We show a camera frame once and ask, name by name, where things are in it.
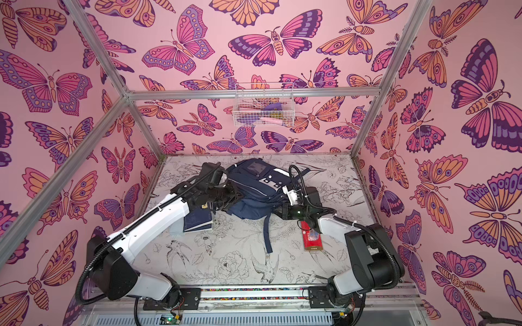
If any red pencil case pack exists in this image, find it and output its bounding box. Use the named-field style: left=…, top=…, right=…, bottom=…
left=300, top=221, right=323, bottom=251

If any aluminium frame post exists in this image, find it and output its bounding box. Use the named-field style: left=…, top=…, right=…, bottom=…
left=350, top=0, right=432, bottom=158

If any dark blue book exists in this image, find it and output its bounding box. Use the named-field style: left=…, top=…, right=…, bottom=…
left=183, top=209, right=214, bottom=233

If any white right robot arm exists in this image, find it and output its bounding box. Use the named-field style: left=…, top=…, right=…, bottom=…
left=274, top=186, right=405, bottom=306

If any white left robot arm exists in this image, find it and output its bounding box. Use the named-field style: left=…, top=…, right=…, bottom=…
left=75, top=162, right=244, bottom=308

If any white wire basket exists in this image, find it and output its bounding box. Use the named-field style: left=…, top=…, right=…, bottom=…
left=231, top=82, right=296, bottom=128

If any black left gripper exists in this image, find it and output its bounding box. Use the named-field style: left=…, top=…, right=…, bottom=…
left=207, top=181, right=246, bottom=211

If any navy blue backpack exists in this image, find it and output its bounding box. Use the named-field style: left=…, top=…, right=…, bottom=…
left=225, top=158, right=311, bottom=254

